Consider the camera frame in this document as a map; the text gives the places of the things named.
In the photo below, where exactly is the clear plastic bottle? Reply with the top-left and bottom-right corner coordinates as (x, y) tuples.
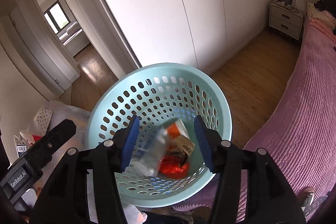
(126, 127), (169, 177)

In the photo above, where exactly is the orange crumpled trash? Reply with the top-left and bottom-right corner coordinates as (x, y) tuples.
(159, 155), (190, 179)

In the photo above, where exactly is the large white milk carton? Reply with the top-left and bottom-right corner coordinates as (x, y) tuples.
(16, 144), (27, 157)

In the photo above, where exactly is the red panda paper cup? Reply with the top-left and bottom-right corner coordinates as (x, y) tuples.
(14, 131), (42, 147)

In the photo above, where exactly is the pink bed cover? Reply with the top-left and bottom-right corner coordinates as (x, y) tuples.
(171, 16), (336, 222)

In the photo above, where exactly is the polka dot cloth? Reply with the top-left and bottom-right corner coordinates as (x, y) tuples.
(35, 109), (53, 136)

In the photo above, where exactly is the mint green perforated basket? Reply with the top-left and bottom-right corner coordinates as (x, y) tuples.
(85, 63), (232, 207)

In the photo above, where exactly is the orange white box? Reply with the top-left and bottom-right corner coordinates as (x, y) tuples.
(166, 119), (190, 149)

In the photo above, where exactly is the far room bed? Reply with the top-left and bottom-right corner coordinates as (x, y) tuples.
(59, 22), (91, 57)

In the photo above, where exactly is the far room window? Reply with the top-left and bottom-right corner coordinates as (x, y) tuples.
(43, 1), (71, 34)

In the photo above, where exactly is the white nightstand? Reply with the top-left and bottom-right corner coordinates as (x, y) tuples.
(269, 0), (304, 40)

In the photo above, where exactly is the clothes pile on bed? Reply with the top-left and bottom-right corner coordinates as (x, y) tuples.
(307, 0), (335, 36)

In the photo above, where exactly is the white wardrobe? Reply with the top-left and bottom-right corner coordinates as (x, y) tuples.
(76, 0), (275, 76)

